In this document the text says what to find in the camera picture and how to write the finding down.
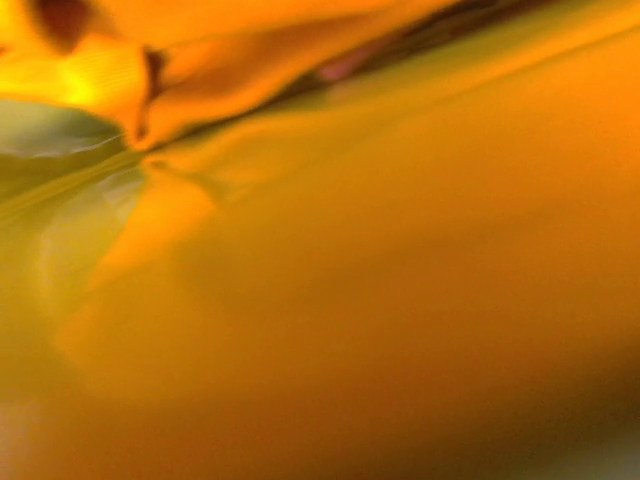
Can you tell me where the olive green plastic bin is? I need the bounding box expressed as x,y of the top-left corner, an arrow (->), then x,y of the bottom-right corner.
1,100 -> 142,208

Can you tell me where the orange t shirt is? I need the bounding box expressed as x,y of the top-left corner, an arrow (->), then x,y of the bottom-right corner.
1,1 -> 639,479

